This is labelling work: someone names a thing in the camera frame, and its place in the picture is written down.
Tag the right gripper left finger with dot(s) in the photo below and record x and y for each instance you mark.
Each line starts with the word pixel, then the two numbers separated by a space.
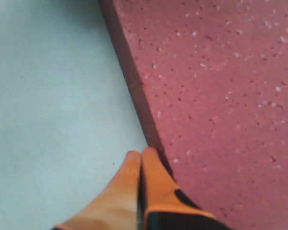
pixel 115 208

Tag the red brick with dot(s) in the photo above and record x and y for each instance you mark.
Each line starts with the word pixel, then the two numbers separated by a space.
pixel 209 80

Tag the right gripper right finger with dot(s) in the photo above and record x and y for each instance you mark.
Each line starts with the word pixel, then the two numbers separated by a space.
pixel 164 204

